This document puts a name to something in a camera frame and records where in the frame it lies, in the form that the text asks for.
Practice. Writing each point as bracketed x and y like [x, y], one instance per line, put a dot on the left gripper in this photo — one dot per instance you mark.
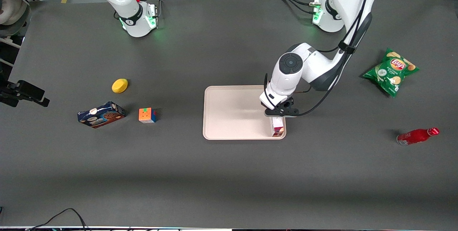
[286, 104]

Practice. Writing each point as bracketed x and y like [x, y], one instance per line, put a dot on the red cookie box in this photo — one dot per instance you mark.
[277, 127]

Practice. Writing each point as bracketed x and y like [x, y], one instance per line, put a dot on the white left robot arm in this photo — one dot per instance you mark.
[322, 66]

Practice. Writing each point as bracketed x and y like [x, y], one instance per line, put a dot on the beige plastic tray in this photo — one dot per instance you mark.
[236, 113]

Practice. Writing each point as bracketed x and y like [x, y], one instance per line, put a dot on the blue cookie box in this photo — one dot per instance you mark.
[101, 115]

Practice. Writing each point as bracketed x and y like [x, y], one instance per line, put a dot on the green chips bag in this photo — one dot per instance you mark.
[390, 70]

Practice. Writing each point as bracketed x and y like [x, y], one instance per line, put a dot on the colourful puzzle cube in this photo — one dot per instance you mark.
[147, 115]

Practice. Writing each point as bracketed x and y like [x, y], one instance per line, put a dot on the red soda bottle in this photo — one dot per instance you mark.
[417, 136]

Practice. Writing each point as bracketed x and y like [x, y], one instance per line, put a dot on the yellow lemon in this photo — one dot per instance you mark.
[120, 85]

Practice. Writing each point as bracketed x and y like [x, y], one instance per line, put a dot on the black clamp device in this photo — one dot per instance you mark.
[25, 93]

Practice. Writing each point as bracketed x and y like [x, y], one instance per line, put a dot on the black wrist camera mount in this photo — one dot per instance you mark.
[286, 107]

